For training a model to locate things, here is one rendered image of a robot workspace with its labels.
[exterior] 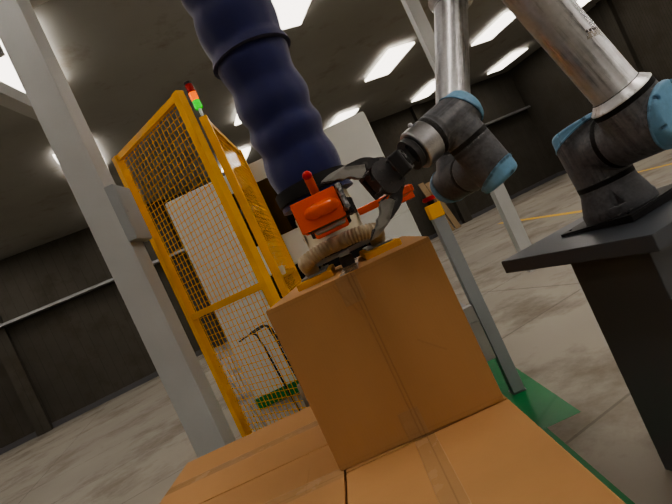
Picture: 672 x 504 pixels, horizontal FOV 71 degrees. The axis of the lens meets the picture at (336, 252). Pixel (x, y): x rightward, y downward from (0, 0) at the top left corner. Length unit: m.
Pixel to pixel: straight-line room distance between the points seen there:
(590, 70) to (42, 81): 2.47
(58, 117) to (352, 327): 2.13
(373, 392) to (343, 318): 0.18
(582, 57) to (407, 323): 0.74
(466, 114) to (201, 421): 2.06
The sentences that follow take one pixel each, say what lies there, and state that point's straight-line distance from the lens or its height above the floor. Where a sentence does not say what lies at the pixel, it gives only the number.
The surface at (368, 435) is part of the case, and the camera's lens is 1.13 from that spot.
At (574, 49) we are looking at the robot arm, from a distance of 1.31.
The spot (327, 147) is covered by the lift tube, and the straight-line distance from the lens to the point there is 1.33.
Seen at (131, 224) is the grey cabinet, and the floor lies 1.54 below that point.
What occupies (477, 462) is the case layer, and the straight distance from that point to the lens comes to 0.97.
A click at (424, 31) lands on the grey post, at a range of 5.04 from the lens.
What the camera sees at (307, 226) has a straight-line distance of 0.72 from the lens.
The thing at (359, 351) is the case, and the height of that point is 0.77.
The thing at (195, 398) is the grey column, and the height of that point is 0.61.
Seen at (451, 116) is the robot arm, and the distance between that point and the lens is 1.02.
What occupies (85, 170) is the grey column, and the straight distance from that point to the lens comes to 2.73.
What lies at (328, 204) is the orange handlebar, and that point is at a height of 1.07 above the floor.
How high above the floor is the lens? 1.01
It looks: 1 degrees down
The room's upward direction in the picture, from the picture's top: 25 degrees counter-clockwise
